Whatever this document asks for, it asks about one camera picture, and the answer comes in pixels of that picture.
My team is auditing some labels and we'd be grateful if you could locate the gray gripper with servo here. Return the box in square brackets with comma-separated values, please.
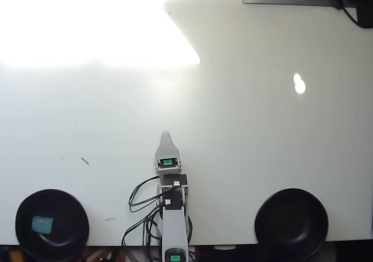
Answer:
[154, 131, 182, 174]

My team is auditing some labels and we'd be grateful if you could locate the blue foam cube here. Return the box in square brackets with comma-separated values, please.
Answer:
[31, 215, 55, 235]

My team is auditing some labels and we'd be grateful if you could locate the black round bowl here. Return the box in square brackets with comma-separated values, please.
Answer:
[254, 188, 329, 261]
[15, 188, 90, 262]

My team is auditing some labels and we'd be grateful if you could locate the black looped servo cable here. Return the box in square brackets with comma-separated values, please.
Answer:
[128, 174, 166, 214]

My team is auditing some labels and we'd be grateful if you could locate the black cable bundle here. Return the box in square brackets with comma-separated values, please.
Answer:
[121, 205, 164, 256]

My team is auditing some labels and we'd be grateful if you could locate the black device with cables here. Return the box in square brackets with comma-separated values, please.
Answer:
[305, 0, 373, 29]

